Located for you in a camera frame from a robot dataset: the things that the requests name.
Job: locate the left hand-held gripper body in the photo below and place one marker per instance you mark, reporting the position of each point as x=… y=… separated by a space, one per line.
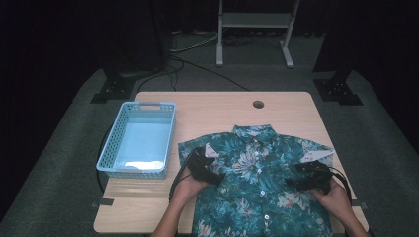
x=201 y=164

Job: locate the white metal stand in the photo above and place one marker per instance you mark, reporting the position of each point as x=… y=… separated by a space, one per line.
x=255 y=20

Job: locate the person's left hand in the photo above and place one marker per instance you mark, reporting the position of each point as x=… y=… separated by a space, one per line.
x=189 y=187

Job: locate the teal floral shirt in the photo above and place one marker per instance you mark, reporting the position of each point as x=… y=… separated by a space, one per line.
x=257 y=197

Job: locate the light blue plastic basket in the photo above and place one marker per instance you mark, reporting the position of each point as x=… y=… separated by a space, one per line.
x=143 y=141

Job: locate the black table edge bracket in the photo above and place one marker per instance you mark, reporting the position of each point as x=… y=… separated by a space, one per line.
x=360 y=205
x=103 y=201

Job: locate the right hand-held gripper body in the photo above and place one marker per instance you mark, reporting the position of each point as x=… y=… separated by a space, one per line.
x=316 y=174

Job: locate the black stand base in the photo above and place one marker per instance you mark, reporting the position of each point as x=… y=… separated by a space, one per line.
x=337 y=90
x=113 y=90

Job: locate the person's right hand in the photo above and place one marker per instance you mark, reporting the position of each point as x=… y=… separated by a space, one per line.
x=332 y=200

